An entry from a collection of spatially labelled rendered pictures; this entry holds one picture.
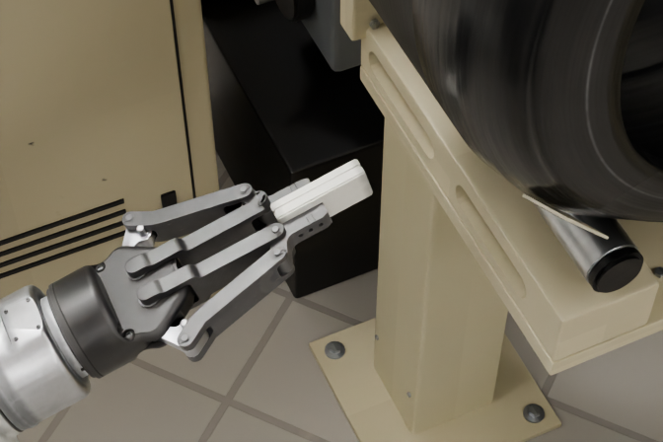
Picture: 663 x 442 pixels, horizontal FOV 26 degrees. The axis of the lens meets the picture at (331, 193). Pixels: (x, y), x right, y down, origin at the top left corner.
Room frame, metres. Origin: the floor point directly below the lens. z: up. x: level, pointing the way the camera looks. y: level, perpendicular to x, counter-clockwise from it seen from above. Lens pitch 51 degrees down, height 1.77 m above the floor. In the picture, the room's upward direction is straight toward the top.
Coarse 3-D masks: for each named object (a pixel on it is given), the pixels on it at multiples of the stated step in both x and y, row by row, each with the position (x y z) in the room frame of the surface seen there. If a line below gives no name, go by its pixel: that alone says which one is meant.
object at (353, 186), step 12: (360, 168) 0.64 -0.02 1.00; (336, 180) 0.64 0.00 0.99; (348, 180) 0.64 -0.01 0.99; (360, 180) 0.64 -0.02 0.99; (312, 192) 0.63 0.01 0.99; (324, 192) 0.63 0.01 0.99; (336, 192) 0.63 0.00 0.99; (348, 192) 0.63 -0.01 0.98; (360, 192) 0.64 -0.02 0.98; (372, 192) 0.64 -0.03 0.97; (288, 204) 0.62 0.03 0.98; (300, 204) 0.62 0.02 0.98; (312, 204) 0.62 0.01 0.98; (324, 204) 0.63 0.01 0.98; (336, 204) 0.63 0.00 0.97; (348, 204) 0.63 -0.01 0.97; (276, 216) 0.62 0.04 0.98; (288, 216) 0.62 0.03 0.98
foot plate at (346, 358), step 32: (320, 352) 1.12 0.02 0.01; (352, 352) 1.12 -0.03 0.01; (512, 352) 1.12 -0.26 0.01; (352, 384) 1.06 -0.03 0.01; (512, 384) 1.06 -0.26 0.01; (352, 416) 1.01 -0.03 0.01; (384, 416) 1.01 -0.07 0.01; (480, 416) 1.01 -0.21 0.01; (512, 416) 1.01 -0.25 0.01; (544, 416) 1.01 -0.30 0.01
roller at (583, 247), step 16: (560, 224) 0.66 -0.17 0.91; (592, 224) 0.65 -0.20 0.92; (608, 224) 0.65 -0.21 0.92; (560, 240) 0.66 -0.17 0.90; (576, 240) 0.64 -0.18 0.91; (592, 240) 0.64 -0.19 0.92; (608, 240) 0.64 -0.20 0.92; (624, 240) 0.64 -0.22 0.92; (576, 256) 0.64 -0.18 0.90; (592, 256) 0.63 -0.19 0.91; (608, 256) 0.62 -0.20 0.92; (624, 256) 0.62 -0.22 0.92; (640, 256) 0.63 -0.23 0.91; (592, 272) 0.62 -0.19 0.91; (608, 272) 0.62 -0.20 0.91; (624, 272) 0.62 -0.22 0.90; (608, 288) 0.62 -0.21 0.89
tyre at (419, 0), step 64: (384, 0) 0.69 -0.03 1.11; (448, 0) 0.61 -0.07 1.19; (512, 0) 0.59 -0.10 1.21; (576, 0) 0.58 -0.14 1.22; (640, 0) 0.59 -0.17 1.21; (448, 64) 0.61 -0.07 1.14; (512, 64) 0.58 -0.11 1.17; (576, 64) 0.58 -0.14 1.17; (640, 64) 0.83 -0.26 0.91; (512, 128) 0.59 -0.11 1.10; (576, 128) 0.58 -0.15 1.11; (640, 128) 0.75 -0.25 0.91; (576, 192) 0.59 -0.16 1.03; (640, 192) 0.61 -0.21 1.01
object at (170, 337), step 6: (168, 330) 0.54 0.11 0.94; (174, 330) 0.54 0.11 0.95; (180, 330) 0.54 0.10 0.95; (168, 336) 0.54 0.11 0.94; (174, 336) 0.54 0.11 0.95; (204, 336) 0.54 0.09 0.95; (168, 342) 0.54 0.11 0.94; (174, 342) 0.53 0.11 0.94; (198, 342) 0.53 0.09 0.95; (204, 342) 0.53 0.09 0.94; (180, 348) 0.53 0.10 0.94; (198, 348) 0.53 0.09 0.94; (186, 354) 0.53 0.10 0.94; (192, 354) 0.53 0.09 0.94
